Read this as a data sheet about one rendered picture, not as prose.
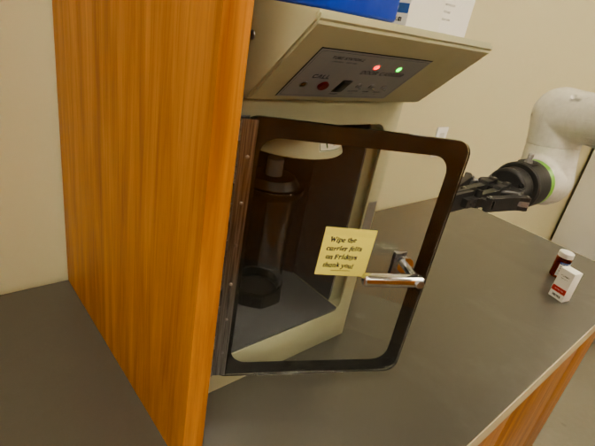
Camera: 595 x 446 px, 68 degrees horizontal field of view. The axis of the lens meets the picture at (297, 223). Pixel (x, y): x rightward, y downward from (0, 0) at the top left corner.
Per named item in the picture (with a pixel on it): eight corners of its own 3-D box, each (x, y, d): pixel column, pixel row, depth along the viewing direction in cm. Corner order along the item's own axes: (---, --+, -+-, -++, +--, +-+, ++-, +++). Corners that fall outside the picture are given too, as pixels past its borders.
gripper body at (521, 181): (499, 159, 85) (475, 164, 79) (543, 175, 80) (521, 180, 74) (486, 196, 88) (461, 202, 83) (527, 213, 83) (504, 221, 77)
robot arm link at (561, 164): (574, 207, 95) (522, 194, 102) (591, 149, 91) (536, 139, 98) (547, 217, 86) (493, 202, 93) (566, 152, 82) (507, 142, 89)
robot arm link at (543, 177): (538, 217, 87) (495, 198, 93) (563, 160, 82) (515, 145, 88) (525, 222, 83) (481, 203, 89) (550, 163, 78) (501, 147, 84)
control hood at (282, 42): (232, 93, 50) (243, -6, 45) (405, 98, 70) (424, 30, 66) (297, 123, 42) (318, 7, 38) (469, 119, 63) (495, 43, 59)
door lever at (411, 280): (350, 270, 64) (354, 254, 63) (409, 272, 66) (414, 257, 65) (363, 292, 59) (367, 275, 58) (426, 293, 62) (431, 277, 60)
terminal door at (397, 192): (212, 372, 68) (243, 112, 51) (392, 367, 76) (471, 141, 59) (212, 377, 67) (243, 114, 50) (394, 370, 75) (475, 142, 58)
